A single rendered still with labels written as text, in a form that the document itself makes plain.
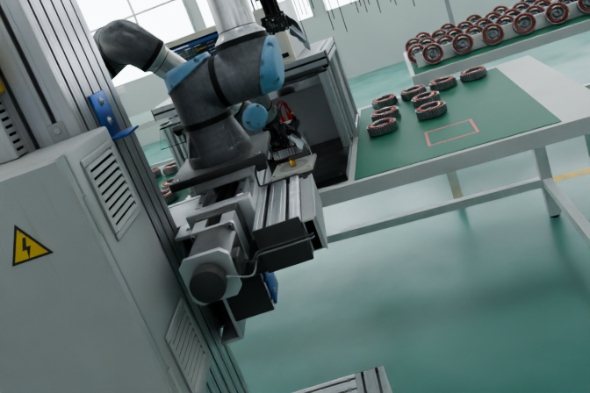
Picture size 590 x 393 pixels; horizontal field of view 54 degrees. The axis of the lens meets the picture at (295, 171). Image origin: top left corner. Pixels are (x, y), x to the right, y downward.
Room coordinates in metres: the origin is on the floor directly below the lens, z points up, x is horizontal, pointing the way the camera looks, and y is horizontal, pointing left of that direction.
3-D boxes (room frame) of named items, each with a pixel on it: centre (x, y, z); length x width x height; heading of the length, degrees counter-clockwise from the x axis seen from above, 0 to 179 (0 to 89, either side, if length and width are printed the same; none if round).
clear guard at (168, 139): (2.02, 0.24, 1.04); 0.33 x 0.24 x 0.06; 166
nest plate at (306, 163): (1.96, 0.00, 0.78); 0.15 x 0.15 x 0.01; 76
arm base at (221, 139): (1.32, 0.15, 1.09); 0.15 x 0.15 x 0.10
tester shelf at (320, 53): (2.30, 0.04, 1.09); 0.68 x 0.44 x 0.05; 76
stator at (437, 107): (2.07, -0.55, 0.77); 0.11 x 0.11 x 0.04
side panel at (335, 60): (2.30, -0.30, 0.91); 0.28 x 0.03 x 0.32; 166
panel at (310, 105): (2.23, 0.05, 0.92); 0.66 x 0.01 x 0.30; 76
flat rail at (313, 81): (2.08, 0.09, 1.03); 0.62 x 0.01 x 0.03; 76
